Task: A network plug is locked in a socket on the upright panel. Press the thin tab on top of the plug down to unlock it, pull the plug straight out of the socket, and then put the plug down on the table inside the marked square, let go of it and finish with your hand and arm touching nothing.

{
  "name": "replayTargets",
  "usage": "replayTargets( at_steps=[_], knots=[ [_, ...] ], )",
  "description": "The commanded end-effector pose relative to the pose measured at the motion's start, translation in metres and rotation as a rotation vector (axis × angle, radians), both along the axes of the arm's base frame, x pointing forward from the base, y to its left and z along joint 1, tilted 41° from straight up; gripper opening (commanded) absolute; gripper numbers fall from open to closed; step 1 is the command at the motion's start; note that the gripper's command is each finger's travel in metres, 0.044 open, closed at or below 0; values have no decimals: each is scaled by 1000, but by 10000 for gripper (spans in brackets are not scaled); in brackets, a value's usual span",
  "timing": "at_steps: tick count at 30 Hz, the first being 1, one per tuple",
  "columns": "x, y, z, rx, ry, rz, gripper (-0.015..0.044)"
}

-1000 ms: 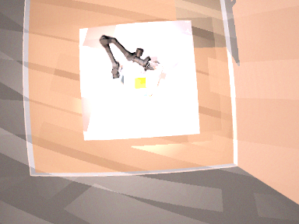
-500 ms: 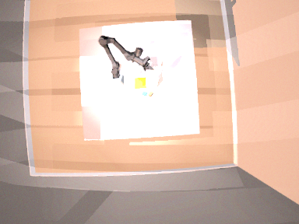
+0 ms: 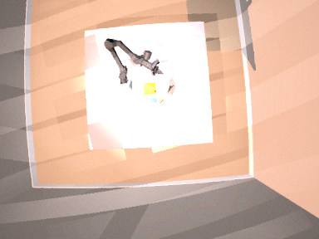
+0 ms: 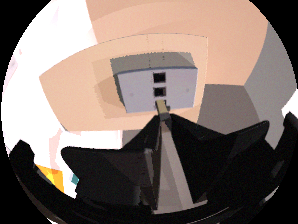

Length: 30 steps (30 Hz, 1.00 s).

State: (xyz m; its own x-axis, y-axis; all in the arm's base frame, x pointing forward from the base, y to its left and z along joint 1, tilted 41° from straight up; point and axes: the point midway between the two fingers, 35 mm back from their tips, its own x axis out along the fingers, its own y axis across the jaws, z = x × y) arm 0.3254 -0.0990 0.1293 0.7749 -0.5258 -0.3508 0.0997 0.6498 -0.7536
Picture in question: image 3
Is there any orange flat square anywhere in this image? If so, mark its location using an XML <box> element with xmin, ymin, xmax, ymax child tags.
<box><xmin>144</xmin><ymin>82</ymin><xmax>156</xmax><ymax>95</ymax></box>

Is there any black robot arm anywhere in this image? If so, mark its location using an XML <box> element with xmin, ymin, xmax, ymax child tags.
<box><xmin>103</xmin><ymin>37</ymin><xmax>152</xmax><ymax>85</ymax></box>

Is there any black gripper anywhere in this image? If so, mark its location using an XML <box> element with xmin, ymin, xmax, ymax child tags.
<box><xmin>145</xmin><ymin>61</ymin><xmax>164</xmax><ymax>76</ymax></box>

